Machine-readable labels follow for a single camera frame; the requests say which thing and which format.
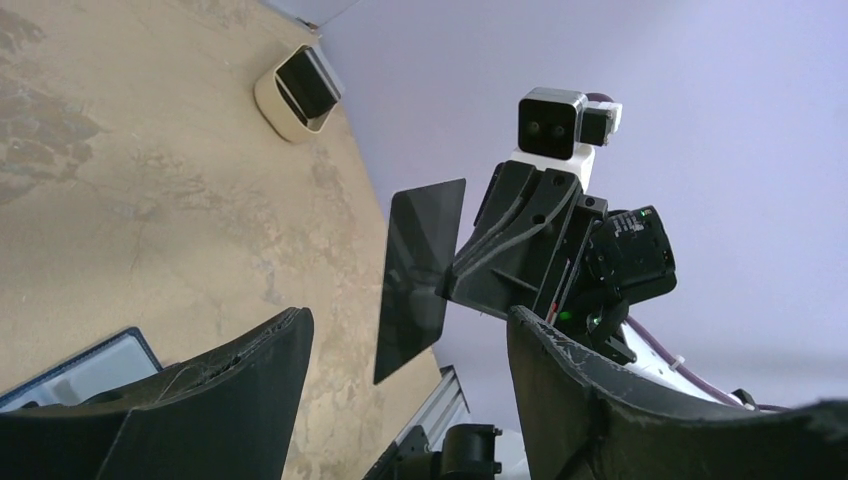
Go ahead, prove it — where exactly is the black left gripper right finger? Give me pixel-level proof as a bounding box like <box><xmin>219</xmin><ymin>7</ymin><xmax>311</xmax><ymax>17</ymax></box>
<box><xmin>507</xmin><ymin>307</ymin><xmax>847</xmax><ymax>479</ymax></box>

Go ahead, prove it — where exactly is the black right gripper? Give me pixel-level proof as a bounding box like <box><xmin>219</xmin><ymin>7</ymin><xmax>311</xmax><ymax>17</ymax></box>
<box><xmin>444</xmin><ymin>160</ymin><xmax>608</xmax><ymax>323</ymax></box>

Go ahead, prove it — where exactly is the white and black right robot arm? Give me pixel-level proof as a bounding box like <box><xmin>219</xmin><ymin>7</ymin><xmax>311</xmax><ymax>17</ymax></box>
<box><xmin>444</xmin><ymin>160</ymin><xmax>762</xmax><ymax>411</ymax></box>

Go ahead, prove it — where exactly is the stack of credit cards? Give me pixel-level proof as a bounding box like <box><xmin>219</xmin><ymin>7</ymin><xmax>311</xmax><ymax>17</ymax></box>
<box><xmin>275</xmin><ymin>46</ymin><xmax>344</xmax><ymax>125</ymax></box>

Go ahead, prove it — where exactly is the beige oval card tray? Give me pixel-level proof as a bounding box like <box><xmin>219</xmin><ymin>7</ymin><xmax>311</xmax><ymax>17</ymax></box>
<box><xmin>253</xmin><ymin>44</ymin><xmax>345</xmax><ymax>144</ymax></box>

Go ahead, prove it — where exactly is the aluminium extrusion rail frame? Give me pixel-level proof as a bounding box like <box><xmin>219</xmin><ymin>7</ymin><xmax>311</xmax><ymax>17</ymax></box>
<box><xmin>389</xmin><ymin>366</ymin><xmax>472</xmax><ymax>453</ymax></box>

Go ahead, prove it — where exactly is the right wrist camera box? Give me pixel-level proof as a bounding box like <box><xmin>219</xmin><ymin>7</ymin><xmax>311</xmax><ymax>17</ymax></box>
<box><xmin>517</xmin><ymin>87</ymin><xmax>623</xmax><ymax>161</ymax></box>

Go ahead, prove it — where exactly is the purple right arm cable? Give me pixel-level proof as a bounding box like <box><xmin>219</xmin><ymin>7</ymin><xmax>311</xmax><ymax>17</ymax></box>
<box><xmin>586</xmin><ymin>92</ymin><xmax>790</xmax><ymax>413</ymax></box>

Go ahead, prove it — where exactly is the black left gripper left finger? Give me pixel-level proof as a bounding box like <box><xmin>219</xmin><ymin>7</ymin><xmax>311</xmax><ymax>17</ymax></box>
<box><xmin>1</xmin><ymin>307</ymin><xmax>314</xmax><ymax>479</ymax></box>

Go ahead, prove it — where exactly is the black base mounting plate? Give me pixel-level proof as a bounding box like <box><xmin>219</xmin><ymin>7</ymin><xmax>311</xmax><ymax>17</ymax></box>
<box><xmin>363</xmin><ymin>424</ymin><xmax>503</xmax><ymax>480</ymax></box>

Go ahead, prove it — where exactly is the blue leather card holder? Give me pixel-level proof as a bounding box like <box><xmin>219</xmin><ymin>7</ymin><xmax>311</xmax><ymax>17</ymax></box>
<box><xmin>1</xmin><ymin>327</ymin><xmax>163</xmax><ymax>412</ymax></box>

